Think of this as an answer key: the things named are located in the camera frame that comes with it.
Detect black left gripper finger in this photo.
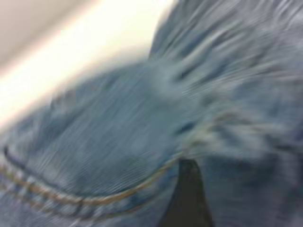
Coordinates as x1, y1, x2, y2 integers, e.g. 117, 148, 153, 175
162, 158, 214, 227

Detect blue denim pants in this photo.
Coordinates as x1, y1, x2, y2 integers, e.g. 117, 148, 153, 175
0, 0, 303, 227

